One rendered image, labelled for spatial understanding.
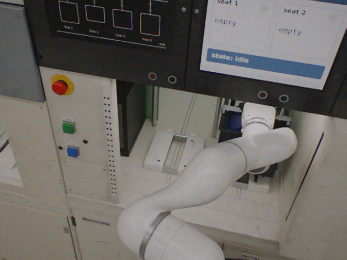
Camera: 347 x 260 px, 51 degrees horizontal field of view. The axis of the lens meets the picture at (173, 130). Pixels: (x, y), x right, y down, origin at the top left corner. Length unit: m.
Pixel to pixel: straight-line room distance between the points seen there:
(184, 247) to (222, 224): 0.63
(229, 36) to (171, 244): 0.45
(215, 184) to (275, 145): 0.30
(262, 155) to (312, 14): 0.34
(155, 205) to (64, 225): 0.89
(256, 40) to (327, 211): 0.52
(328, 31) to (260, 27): 0.13
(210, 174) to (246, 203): 0.71
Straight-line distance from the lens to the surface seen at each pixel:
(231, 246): 1.36
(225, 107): 1.28
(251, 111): 1.15
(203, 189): 0.67
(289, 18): 0.80
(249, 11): 0.79
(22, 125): 1.21
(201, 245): 0.67
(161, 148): 1.46
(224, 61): 0.84
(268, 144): 0.92
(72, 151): 1.17
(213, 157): 0.68
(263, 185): 1.40
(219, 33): 0.82
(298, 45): 0.82
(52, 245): 1.72
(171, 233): 0.68
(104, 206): 1.34
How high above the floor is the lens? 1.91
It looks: 41 degrees down
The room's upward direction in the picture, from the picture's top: 4 degrees clockwise
